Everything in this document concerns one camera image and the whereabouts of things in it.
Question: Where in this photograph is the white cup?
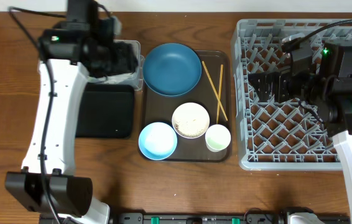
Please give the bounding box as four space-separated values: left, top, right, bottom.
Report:
205 124 231 152

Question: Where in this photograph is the light blue bowl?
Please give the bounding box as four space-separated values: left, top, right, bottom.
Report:
138 122 178 161

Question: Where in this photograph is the pink bowl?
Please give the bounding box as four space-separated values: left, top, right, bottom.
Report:
172 103 210 139

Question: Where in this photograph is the leftover rice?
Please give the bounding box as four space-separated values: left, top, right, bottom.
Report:
174 108 208 138

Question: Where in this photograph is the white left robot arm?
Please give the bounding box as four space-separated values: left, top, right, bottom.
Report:
5 0 139 223

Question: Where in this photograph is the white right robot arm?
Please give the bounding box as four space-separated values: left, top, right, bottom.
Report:
248 40 352 223

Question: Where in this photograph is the clear plastic waste bin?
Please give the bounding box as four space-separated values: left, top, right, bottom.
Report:
88 39 145 91

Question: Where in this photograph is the grey plastic dishwasher rack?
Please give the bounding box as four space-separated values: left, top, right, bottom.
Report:
231 19 352 170

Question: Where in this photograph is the black rectangular waste tray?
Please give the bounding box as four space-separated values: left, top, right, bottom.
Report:
76 83 135 139

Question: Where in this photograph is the dark blue plate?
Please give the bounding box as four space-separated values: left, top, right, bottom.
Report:
142 43 202 97

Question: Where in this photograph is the right wooden chopstick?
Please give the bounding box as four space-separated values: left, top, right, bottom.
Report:
216 64 224 124

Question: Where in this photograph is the wooden chopstick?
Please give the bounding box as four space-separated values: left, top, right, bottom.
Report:
216 64 224 124
201 60 228 123

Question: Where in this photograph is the left wooden chopstick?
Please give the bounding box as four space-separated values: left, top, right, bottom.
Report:
201 60 228 123

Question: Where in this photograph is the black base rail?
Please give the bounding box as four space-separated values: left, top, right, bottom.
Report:
38 207 351 224

